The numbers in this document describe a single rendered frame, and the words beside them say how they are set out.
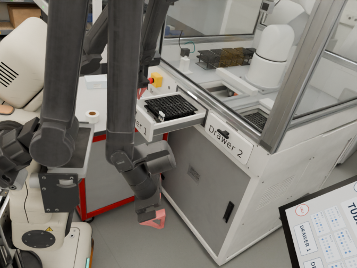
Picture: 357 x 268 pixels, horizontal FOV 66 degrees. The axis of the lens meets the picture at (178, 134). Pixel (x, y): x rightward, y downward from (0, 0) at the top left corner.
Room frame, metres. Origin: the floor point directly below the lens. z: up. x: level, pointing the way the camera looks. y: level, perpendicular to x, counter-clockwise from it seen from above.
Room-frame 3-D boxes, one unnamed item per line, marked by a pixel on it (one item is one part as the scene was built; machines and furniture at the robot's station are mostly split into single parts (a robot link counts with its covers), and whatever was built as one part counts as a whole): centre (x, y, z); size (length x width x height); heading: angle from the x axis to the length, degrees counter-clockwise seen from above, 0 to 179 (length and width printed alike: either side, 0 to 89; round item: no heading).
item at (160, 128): (1.27, 0.06, 0.86); 0.40 x 0.26 x 0.06; 131
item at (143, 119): (1.13, 0.22, 0.87); 0.29 x 0.02 x 0.11; 41
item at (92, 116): (1.19, 0.46, 0.78); 0.07 x 0.07 x 0.04
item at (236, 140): (1.10, -0.23, 0.87); 0.29 x 0.02 x 0.11; 41
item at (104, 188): (1.45, 0.47, 0.38); 0.62 x 0.58 x 0.76; 41
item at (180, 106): (1.26, 0.06, 0.87); 0.22 x 0.18 x 0.06; 131
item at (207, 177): (1.62, -0.42, 0.40); 1.03 x 0.95 x 0.80; 41
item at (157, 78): (1.58, 0.20, 0.88); 0.07 x 0.05 x 0.07; 41
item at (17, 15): (4.22, 2.64, 0.28); 0.41 x 0.32 x 0.28; 134
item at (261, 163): (1.63, -0.42, 0.87); 1.02 x 0.95 x 0.14; 41
